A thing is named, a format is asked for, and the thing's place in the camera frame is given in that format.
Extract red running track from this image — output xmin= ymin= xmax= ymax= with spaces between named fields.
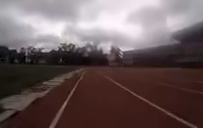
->
xmin=0 ymin=66 xmax=203 ymax=128

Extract grey concrete kerb strip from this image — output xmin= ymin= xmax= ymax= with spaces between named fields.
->
xmin=0 ymin=68 xmax=85 ymax=127

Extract dark green grass field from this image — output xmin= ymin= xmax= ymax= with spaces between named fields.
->
xmin=0 ymin=63 xmax=82 ymax=104

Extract long grandstand building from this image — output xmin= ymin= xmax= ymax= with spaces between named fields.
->
xmin=122 ymin=17 xmax=203 ymax=69

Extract row of trees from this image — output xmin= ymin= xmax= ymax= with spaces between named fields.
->
xmin=0 ymin=42 xmax=124 ymax=66

